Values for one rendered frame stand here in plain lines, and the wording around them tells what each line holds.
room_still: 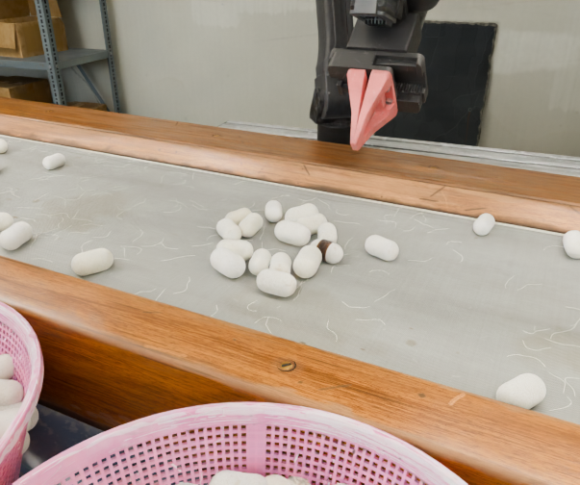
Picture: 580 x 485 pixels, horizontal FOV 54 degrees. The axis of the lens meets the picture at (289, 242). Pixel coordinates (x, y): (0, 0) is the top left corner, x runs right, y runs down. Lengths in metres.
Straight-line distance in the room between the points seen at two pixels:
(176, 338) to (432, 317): 0.20
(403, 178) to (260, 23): 2.10
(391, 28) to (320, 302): 0.32
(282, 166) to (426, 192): 0.18
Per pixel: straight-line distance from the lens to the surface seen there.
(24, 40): 2.97
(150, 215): 0.63
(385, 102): 0.64
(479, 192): 0.64
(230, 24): 2.77
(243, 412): 0.32
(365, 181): 0.66
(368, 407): 0.33
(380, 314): 0.45
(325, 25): 0.91
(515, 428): 0.34
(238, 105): 2.82
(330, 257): 0.50
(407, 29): 0.64
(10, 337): 0.44
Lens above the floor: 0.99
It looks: 27 degrees down
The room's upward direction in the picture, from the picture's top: straight up
